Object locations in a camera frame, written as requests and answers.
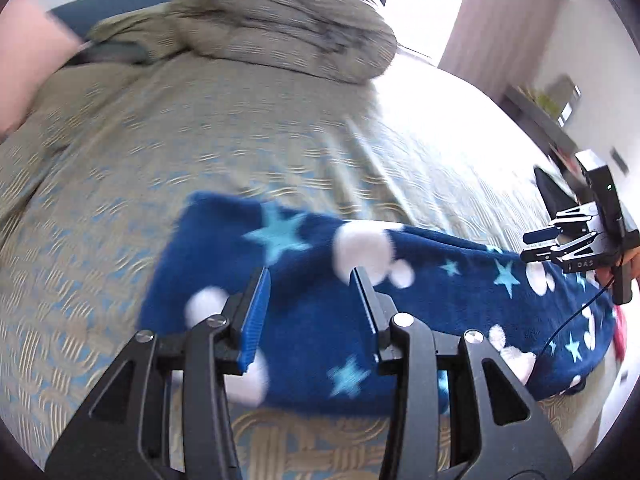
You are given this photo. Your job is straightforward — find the folded pink cloth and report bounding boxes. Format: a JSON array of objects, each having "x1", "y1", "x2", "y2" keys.
[{"x1": 612, "y1": 305, "x2": 632, "y2": 357}]

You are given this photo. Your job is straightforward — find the irregular frameless mirror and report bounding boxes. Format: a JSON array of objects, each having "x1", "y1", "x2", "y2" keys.
[{"x1": 546, "y1": 75, "x2": 583, "y2": 122}]

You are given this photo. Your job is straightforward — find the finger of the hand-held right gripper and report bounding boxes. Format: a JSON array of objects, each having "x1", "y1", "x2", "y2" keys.
[
  {"x1": 520, "y1": 232, "x2": 601, "y2": 265},
  {"x1": 523, "y1": 204, "x2": 598, "y2": 247}
]

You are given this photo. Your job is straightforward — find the grey-brown curtain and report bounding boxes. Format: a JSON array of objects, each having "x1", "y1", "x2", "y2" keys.
[{"x1": 437, "y1": 0, "x2": 571, "y2": 103}]

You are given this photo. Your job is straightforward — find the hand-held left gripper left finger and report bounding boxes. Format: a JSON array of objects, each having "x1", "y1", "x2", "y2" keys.
[{"x1": 44, "y1": 266, "x2": 273, "y2": 480}]

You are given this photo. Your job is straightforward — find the olive patterned duvet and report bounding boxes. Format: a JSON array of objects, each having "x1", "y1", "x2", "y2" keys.
[{"x1": 90, "y1": 0, "x2": 398, "y2": 83}]

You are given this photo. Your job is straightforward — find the folded black cloth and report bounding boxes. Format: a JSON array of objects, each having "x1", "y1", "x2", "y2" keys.
[{"x1": 534, "y1": 165, "x2": 581, "y2": 222}]

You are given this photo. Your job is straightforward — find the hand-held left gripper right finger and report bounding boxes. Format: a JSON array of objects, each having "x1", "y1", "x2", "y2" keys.
[{"x1": 350, "y1": 266, "x2": 573, "y2": 480}]

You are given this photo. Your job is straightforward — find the person's right hand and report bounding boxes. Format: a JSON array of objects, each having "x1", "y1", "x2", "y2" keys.
[{"x1": 597, "y1": 246, "x2": 640, "y2": 288}]

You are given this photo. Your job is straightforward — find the black cable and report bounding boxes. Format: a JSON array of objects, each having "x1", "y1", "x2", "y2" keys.
[{"x1": 546, "y1": 272, "x2": 617, "y2": 353}]

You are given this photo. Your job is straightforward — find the bed with patterned bedspread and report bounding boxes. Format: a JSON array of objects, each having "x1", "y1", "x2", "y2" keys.
[{"x1": 0, "y1": 52, "x2": 601, "y2": 480}]

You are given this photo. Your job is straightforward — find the grey desk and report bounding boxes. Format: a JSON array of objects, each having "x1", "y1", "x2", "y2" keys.
[{"x1": 502, "y1": 85, "x2": 577, "y2": 150}]

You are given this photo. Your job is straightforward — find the blue star-print fleece pants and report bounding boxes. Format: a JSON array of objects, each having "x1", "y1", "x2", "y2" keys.
[{"x1": 139, "y1": 191, "x2": 618, "y2": 413}]

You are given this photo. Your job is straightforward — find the bright window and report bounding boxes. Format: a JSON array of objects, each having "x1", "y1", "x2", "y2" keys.
[{"x1": 372, "y1": 0, "x2": 475, "y2": 63}]

